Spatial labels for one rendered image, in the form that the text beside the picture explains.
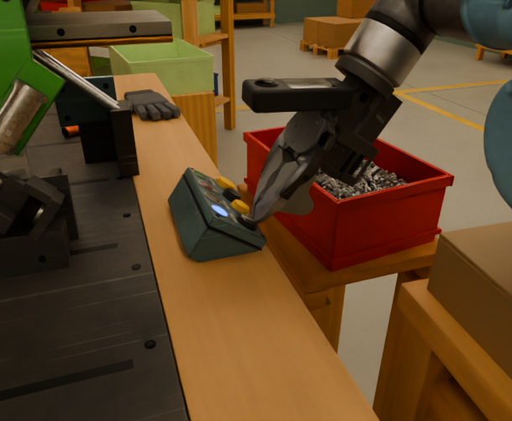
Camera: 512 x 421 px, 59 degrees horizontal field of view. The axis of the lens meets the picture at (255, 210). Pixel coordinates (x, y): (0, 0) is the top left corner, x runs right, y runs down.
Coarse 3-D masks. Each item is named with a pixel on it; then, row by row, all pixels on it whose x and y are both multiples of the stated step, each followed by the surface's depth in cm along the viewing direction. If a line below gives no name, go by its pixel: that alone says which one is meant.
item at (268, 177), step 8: (280, 152) 54; (272, 160) 54; (280, 160) 53; (288, 160) 53; (296, 160) 55; (272, 168) 54; (280, 168) 53; (264, 176) 55; (272, 176) 54; (264, 184) 54; (272, 184) 54; (256, 192) 55; (264, 192) 54; (256, 200) 54
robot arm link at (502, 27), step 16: (432, 0) 42; (448, 0) 40; (464, 0) 38; (480, 0) 36; (496, 0) 35; (432, 16) 42; (448, 16) 40; (464, 16) 38; (480, 16) 37; (496, 16) 36; (432, 32) 45; (448, 32) 42; (464, 32) 40; (480, 32) 38; (496, 32) 36; (496, 48) 39
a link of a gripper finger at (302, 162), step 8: (320, 144) 49; (312, 152) 48; (320, 152) 48; (304, 160) 49; (312, 160) 48; (320, 160) 49; (304, 168) 49; (312, 168) 49; (296, 176) 49; (304, 176) 50; (312, 176) 49; (288, 184) 50; (296, 184) 49; (280, 192) 50; (288, 192) 51
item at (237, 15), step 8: (264, 0) 905; (272, 0) 869; (216, 8) 848; (240, 8) 865; (248, 8) 869; (256, 8) 873; (264, 8) 877; (272, 8) 876; (216, 16) 848; (240, 16) 859; (248, 16) 864; (256, 16) 869; (264, 16) 874; (272, 16) 879; (272, 24) 890
